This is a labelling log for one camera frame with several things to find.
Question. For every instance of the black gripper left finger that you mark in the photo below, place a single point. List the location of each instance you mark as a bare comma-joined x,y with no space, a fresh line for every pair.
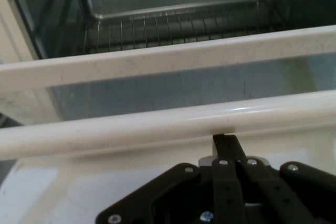
162,195

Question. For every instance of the cream toaster oven body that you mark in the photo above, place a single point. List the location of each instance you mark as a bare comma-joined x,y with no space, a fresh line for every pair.
34,11

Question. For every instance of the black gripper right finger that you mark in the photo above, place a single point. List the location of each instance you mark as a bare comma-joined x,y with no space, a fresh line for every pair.
294,187

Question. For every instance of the cream glass oven door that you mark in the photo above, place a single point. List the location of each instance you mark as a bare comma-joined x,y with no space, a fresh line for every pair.
157,127

